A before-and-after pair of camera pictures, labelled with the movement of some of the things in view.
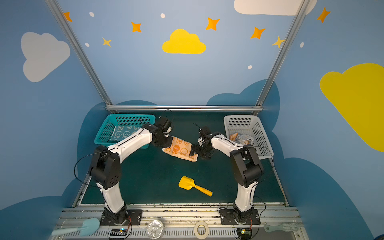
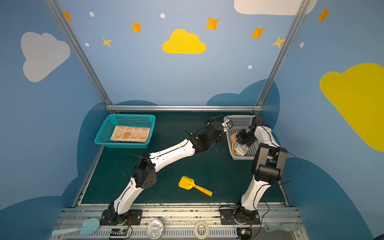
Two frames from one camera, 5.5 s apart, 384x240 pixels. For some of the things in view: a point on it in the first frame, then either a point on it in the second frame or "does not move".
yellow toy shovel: (187, 183) does not move
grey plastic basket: (250, 125) does not move
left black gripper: (165, 141) -> (218, 129)
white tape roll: (204, 236) does not move
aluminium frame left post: (66, 26) does not move
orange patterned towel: (181, 148) -> (130, 133)
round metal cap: (155, 229) does not move
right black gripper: (197, 149) -> (245, 139)
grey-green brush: (286, 226) does not move
